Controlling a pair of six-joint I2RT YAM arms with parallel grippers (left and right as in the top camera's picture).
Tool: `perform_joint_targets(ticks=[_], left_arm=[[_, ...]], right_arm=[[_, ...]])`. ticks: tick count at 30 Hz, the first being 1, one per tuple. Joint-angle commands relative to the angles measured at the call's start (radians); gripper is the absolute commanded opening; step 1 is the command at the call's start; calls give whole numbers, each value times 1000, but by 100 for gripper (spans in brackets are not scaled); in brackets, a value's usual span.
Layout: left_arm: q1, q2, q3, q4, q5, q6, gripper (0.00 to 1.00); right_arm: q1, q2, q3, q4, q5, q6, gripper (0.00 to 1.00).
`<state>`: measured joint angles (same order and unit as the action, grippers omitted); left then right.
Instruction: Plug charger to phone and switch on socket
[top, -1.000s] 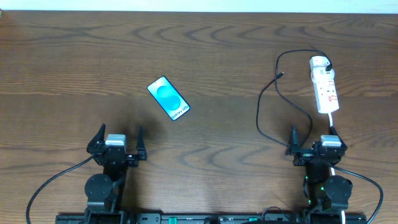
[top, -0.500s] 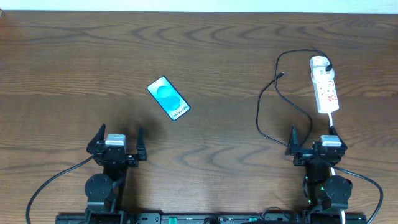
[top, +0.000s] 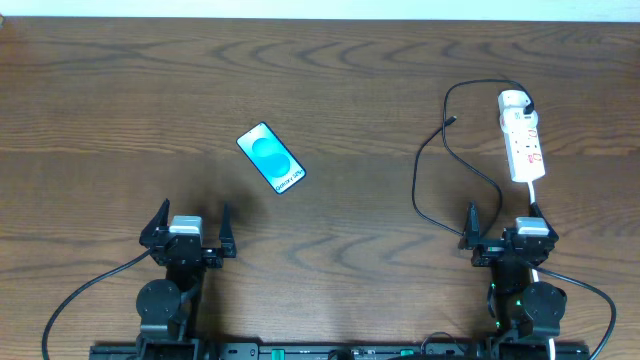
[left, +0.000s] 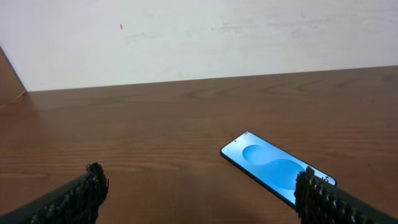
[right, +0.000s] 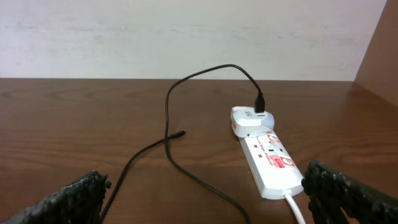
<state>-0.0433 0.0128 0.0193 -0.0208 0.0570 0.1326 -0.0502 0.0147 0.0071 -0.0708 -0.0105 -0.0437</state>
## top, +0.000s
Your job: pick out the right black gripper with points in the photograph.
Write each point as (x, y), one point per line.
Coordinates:
(511, 248)

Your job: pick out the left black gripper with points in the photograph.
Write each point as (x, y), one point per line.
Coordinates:
(187, 249)

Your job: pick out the blue screen Galaxy smartphone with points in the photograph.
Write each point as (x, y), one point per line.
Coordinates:
(272, 159)

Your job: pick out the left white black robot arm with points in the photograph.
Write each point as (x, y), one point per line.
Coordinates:
(168, 307)

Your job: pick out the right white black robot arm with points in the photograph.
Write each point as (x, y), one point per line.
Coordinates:
(528, 311)

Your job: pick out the white power strip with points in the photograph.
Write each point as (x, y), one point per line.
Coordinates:
(524, 155)

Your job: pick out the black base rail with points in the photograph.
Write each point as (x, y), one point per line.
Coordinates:
(439, 349)

